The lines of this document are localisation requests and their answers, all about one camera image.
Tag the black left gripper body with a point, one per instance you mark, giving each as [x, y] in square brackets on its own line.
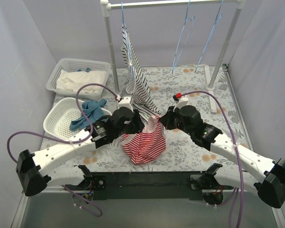
[136, 121]

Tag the white oval perforated basket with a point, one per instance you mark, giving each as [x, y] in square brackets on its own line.
[58, 120]

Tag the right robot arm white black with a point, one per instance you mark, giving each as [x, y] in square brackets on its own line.
[257, 174]

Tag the blue wire hanger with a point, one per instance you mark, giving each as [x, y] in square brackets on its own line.
[183, 36]
[217, 19]

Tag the black white striped tank top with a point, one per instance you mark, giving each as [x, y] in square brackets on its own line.
[139, 89]

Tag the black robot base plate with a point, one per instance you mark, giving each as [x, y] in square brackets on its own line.
[147, 185]

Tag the white rectangular basket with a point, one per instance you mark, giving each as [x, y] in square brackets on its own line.
[73, 65]

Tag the blue garment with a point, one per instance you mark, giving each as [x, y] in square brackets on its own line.
[93, 110]

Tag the white folded cloth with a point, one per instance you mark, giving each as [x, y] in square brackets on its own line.
[72, 81]

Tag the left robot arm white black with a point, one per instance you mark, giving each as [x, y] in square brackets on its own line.
[36, 170]

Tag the blue hanger with striped top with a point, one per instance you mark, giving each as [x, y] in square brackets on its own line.
[128, 52]

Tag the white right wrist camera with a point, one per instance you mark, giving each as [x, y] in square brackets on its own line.
[180, 100]

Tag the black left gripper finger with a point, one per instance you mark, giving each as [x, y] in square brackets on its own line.
[129, 127]
[137, 122]

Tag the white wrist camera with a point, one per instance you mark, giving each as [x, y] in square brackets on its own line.
[180, 100]
[126, 102]

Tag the white clothes rack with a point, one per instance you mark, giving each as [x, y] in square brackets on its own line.
[106, 7]

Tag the red white striped tank top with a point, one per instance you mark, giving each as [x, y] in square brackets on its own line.
[146, 146]

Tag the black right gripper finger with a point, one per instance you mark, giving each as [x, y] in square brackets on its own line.
[168, 124]
[168, 114]

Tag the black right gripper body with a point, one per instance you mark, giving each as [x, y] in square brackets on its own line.
[169, 119]

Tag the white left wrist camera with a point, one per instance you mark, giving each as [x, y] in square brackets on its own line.
[126, 102]

